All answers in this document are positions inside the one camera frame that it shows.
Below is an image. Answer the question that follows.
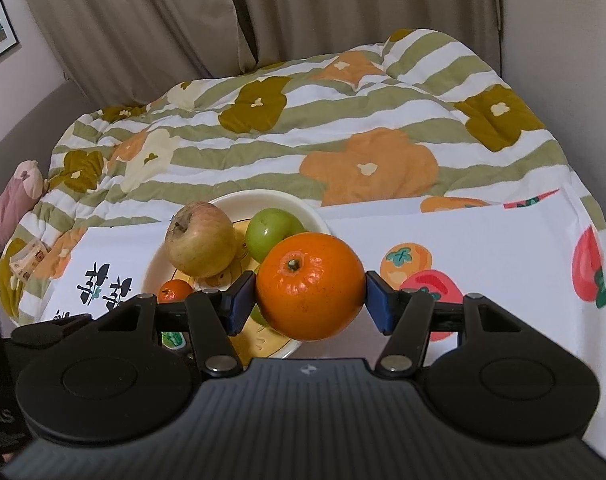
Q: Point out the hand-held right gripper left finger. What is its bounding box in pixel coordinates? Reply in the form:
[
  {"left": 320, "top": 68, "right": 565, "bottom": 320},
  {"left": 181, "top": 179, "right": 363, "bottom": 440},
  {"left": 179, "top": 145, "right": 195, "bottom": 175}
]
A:
[{"left": 90, "top": 271, "right": 256, "bottom": 376}]

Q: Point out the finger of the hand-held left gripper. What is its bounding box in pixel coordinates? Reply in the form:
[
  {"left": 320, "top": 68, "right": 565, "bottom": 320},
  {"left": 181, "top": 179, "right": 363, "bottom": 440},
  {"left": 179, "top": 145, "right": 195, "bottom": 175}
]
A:
[{"left": 10, "top": 313, "right": 92, "bottom": 347}]

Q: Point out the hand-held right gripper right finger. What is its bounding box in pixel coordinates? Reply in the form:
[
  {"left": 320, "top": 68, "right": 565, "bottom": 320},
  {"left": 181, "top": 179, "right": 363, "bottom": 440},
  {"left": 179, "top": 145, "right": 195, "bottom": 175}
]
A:
[{"left": 365, "top": 271, "right": 526, "bottom": 378}]

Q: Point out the small tangerine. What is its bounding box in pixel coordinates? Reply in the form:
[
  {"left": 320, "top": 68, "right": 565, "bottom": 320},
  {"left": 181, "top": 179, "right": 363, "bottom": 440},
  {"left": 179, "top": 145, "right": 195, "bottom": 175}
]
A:
[{"left": 158, "top": 279, "right": 195, "bottom": 303}]

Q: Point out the large orange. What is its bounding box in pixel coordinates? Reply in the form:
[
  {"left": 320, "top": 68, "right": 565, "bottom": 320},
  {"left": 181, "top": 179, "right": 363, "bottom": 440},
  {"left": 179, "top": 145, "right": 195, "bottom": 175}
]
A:
[{"left": 255, "top": 232, "right": 366, "bottom": 343}]

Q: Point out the yellow apple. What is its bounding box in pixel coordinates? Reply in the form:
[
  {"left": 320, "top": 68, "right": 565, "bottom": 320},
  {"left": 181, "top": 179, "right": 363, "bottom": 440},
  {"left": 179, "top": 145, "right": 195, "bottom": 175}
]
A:
[{"left": 164, "top": 201, "right": 238, "bottom": 278}]

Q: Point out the cream plate with duck print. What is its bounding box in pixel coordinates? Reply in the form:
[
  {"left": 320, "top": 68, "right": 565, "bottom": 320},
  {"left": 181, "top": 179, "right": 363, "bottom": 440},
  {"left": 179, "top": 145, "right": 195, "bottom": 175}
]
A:
[{"left": 142, "top": 189, "right": 334, "bottom": 361}]

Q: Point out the small printed pouch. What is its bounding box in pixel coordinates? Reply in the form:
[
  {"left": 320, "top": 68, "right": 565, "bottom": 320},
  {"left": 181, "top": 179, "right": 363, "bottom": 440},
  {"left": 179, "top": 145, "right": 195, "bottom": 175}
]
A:
[{"left": 8, "top": 240, "right": 46, "bottom": 283}]

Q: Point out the white persimmon print tablecloth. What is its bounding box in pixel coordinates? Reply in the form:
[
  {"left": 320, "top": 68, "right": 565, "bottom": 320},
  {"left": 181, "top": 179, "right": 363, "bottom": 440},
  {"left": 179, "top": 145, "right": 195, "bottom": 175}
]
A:
[{"left": 36, "top": 187, "right": 606, "bottom": 480}]

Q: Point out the pink plush toy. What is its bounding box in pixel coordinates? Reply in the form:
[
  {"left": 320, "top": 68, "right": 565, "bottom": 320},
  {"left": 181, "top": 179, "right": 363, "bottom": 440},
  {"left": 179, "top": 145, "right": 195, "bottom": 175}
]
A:
[{"left": 0, "top": 160, "right": 46, "bottom": 253}]

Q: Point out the floral striped blanket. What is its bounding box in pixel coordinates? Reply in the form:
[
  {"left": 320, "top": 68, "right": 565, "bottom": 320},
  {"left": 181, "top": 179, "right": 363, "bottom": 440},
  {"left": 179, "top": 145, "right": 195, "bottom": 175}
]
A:
[{"left": 0, "top": 27, "right": 606, "bottom": 326}]

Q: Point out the beige curtain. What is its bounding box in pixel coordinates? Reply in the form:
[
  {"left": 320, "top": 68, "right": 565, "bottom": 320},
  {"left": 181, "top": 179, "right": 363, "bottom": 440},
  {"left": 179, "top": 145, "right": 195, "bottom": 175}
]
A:
[{"left": 13, "top": 0, "right": 504, "bottom": 91}]

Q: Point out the grey bed frame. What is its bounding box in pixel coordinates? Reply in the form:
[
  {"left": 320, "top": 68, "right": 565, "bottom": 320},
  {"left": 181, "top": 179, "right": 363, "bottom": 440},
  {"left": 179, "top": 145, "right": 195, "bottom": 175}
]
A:
[{"left": 0, "top": 80, "right": 84, "bottom": 211}]

